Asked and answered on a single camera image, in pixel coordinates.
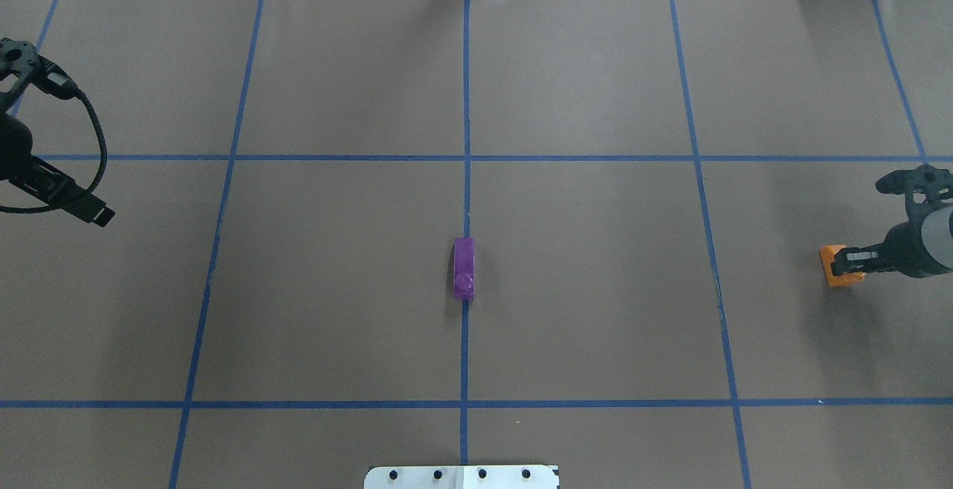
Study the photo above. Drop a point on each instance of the purple trapezoid block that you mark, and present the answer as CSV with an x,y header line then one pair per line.
x,y
463,279

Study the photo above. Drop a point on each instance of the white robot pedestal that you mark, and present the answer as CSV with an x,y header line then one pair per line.
x,y
464,476

